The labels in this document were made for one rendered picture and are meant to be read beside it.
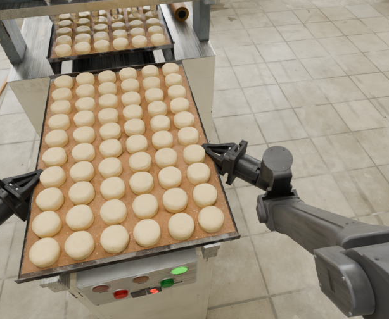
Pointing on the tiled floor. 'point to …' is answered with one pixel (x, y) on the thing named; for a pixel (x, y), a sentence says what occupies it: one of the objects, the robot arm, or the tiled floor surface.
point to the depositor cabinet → (201, 90)
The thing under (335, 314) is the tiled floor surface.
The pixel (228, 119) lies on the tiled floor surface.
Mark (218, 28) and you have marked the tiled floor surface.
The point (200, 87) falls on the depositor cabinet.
